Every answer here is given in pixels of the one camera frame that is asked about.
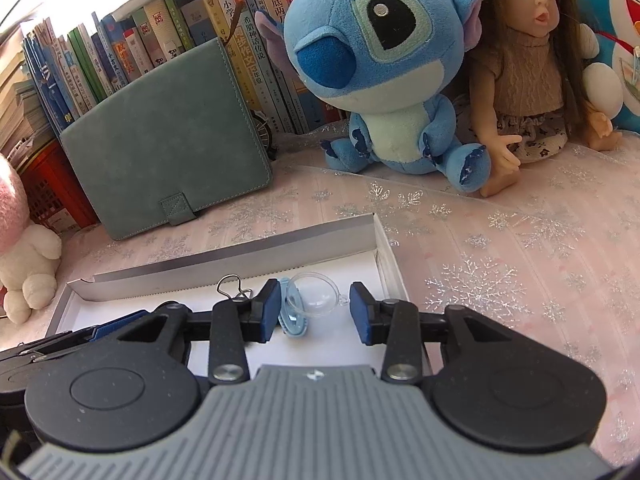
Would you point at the green notebook case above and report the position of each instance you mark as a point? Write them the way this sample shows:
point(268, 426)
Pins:
point(160, 135)

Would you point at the brown-haired baby doll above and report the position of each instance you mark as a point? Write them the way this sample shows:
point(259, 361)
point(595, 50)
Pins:
point(530, 75)

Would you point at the clear plastic dome cover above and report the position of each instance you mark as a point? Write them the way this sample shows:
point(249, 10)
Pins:
point(320, 300)

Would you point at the black binder clip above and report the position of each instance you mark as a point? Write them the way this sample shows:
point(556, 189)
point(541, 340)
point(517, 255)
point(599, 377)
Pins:
point(243, 296)

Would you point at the pink snowflake tablecloth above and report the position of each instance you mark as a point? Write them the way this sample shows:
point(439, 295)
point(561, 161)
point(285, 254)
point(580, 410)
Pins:
point(500, 260)

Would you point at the stack of paper magazines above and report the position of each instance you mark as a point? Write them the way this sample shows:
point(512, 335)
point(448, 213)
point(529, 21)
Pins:
point(20, 105)

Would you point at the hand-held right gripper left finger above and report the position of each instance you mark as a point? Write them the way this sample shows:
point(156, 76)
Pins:
point(270, 310)

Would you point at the black miniature bicycle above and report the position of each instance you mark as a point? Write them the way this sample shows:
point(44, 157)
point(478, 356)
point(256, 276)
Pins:
point(262, 132)

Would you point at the white cardboard box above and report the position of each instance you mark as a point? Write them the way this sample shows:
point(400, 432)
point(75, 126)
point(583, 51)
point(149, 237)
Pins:
point(325, 350)

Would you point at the row of books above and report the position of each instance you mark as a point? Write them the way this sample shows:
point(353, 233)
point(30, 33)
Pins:
point(150, 35)

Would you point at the pink and white bunny plush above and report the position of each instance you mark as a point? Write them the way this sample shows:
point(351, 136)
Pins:
point(30, 260)

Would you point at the blue robot cat plush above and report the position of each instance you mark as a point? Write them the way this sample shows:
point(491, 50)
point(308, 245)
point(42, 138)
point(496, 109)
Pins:
point(615, 10)

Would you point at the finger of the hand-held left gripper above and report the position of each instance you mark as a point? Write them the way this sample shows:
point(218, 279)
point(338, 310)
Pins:
point(55, 347)
point(117, 326)

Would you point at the light blue ribbed pacifier shield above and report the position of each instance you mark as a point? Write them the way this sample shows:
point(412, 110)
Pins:
point(295, 322)

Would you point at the red plastic crate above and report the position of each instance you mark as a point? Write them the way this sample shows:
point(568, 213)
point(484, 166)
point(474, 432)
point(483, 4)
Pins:
point(55, 190)

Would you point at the blue alien plush toy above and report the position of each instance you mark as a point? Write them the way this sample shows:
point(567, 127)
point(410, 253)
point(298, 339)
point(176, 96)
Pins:
point(390, 125)

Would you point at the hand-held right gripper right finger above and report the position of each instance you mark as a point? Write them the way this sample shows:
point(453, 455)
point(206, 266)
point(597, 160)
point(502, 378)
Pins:
point(361, 315)

